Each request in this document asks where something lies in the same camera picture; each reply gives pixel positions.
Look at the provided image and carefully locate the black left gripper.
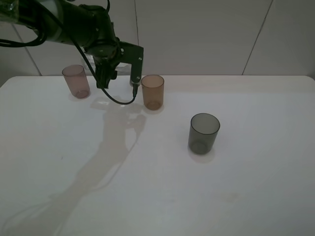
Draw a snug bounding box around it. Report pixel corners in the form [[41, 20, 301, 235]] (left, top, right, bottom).
[[83, 36, 120, 89]]

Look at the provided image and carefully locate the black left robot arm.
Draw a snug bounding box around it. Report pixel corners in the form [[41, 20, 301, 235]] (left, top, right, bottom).
[[0, 0, 120, 89]]

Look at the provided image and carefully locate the translucent purple plastic cup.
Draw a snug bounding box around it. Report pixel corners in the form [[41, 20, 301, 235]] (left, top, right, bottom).
[[62, 64, 90, 99]]

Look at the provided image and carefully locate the translucent orange plastic cup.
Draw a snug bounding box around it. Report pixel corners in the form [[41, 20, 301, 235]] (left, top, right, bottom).
[[141, 75, 164, 111]]

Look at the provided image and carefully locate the translucent grey plastic cup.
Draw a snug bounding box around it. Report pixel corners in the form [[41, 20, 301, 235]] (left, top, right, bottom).
[[188, 113, 221, 155]]

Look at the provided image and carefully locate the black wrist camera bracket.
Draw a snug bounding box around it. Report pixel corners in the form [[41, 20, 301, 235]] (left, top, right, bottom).
[[119, 41, 144, 86]]

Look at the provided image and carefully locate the black camera cable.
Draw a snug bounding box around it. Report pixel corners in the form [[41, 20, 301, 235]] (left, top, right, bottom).
[[0, 0, 138, 106]]

